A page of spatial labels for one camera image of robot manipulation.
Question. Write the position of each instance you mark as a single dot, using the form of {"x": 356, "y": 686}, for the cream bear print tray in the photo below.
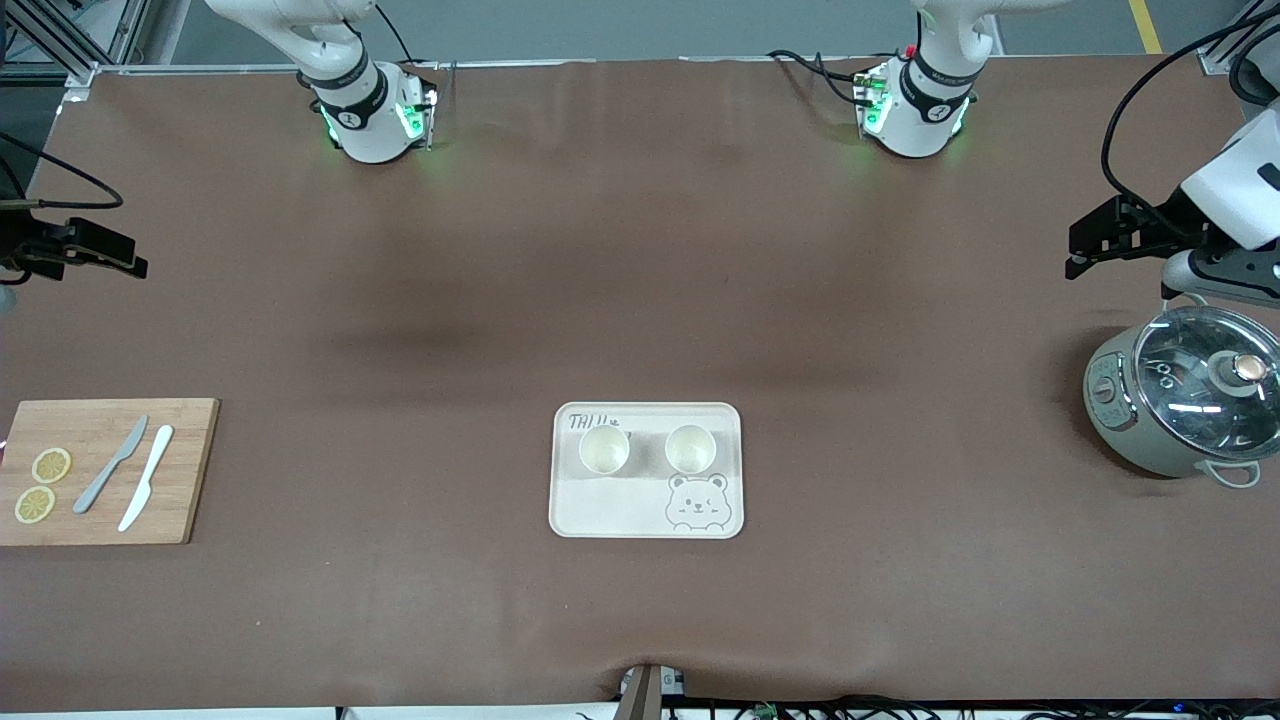
{"x": 620, "y": 505}

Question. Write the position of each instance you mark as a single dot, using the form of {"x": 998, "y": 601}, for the glass pot lid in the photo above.
{"x": 1200, "y": 400}

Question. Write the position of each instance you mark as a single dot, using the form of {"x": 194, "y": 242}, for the metal table clamp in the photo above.
{"x": 640, "y": 695}

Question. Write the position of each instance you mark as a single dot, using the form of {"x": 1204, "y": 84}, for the wooden cutting board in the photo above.
{"x": 185, "y": 480}

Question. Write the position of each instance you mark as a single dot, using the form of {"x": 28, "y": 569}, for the white plastic knife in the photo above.
{"x": 149, "y": 470}

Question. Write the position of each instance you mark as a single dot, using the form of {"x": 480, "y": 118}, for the grey plastic knife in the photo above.
{"x": 108, "y": 468}

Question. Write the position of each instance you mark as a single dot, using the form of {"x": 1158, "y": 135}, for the aluminium frame profile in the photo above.
{"x": 85, "y": 68}
{"x": 1215, "y": 55}

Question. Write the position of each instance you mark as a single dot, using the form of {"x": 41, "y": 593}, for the yellow lemon slice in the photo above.
{"x": 35, "y": 505}
{"x": 51, "y": 466}

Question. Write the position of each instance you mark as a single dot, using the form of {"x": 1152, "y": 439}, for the brown table cover mat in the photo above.
{"x": 640, "y": 250}

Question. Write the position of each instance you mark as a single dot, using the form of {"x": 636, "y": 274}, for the white IKEA cup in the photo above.
{"x": 604, "y": 452}
{"x": 690, "y": 450}

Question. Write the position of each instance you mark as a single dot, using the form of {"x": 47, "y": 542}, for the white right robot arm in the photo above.
{"x": 365, "y": 130}

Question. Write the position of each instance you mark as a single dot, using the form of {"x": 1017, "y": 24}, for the grey electric cooking pot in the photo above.
{"x": 1110, "y": 430}

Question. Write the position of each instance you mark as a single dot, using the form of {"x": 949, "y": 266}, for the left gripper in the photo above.
{"x": 1168, "y": 226}

